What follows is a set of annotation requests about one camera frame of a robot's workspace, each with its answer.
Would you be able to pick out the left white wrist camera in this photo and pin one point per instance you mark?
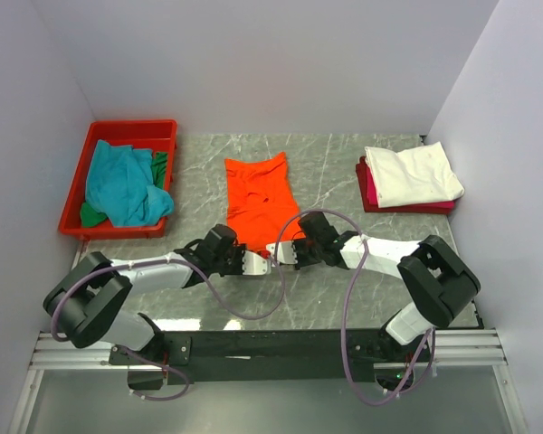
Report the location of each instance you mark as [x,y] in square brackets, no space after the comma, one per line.
[255,265]

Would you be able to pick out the red plastic bin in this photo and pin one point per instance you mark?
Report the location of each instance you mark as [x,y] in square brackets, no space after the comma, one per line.
[158,135]

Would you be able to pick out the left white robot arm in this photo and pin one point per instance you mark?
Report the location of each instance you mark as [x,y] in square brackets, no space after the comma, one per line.
[86,306]

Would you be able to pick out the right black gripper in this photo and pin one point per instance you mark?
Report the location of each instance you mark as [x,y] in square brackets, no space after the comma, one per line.
[300,261]

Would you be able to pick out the blue t shirt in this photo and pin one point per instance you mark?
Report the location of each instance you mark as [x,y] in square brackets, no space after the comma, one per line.
[126,185]

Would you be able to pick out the black mounting base bar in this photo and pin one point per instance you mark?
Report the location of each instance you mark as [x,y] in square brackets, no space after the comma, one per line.
[221,356]

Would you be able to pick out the green t shirt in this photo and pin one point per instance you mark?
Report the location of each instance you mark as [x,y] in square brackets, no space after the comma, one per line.
[160,167]

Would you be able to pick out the orange t shirt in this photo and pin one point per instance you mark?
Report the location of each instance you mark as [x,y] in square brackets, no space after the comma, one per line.
[260,202]

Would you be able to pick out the aluminium rail frame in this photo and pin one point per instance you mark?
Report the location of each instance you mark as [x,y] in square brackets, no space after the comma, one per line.
[454,348]

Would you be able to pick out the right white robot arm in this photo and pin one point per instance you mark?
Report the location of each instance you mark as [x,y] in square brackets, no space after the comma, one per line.
[439,283]

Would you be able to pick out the folded white t shirt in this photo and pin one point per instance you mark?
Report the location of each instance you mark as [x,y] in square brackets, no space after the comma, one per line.
[418,175]

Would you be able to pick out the folded red t shirt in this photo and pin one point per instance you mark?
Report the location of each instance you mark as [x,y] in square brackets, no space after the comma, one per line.
[369,201]

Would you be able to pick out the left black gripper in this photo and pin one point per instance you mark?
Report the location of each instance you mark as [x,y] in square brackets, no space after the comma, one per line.
[239,250]

